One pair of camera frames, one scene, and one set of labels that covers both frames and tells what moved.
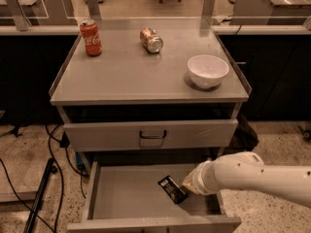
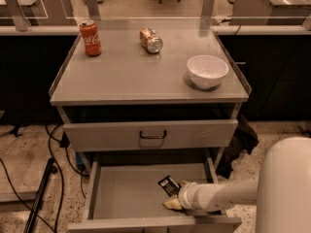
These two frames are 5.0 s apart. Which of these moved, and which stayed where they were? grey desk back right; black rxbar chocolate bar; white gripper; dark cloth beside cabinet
Moved: white gripper
Stayed: black rxbar chocolate bar; grey desk back right; dark cloth beside cabinet
